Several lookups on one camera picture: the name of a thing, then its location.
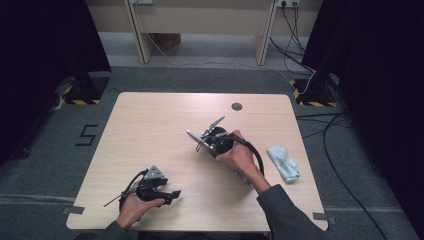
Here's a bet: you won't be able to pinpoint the person's left hand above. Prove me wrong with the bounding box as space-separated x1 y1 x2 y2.
116 188 166 232

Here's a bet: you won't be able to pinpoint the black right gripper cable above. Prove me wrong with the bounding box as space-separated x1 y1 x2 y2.
229 133 266 178

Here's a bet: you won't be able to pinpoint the black wall socket cables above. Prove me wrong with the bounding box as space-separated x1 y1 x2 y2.
269 1 316 74

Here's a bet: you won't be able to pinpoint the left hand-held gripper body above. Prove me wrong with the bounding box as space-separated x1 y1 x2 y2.
136 165 170 203

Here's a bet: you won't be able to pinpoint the black curtain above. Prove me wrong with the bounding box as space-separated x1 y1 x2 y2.
0 0 113 165
301 0 424 236

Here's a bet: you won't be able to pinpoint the person's right hand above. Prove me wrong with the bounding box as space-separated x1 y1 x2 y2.
215 129 268 194

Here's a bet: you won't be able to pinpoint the brown cardboard box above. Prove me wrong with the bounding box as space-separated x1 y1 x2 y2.
151 33 182 51

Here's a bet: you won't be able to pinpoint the black stand base striped tape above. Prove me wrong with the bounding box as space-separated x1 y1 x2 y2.
63 73 111 106
289 74 339 108

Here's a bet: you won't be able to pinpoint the pale yellow floor cable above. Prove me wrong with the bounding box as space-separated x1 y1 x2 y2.
49 84 73 113

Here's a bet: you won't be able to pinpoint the thin black floor cable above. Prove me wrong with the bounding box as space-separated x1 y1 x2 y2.
295 112 353 140

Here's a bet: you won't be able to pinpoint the beige wooden desk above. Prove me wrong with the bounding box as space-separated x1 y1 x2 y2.
123 0 279 66

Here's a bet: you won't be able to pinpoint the dark blue illustrated magazine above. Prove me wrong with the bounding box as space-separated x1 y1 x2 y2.
185 129 253 187

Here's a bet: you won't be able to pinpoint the thick black floor cable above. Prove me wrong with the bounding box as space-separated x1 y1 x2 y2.
322 112 389 240

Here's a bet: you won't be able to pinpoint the grey tape piece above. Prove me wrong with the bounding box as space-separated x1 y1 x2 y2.
62 205 86 216
312 212 337 225

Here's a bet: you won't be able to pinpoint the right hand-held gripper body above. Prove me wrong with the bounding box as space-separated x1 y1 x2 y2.
196 115 236 158

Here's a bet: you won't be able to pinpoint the white floor cable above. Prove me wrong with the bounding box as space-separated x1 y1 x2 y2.
145 33 317 96

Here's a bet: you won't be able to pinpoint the light blue cloth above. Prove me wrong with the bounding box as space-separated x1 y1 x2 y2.
266 144 301 185

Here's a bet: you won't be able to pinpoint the black cable tie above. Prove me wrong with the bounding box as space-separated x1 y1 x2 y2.
103 194 128 208

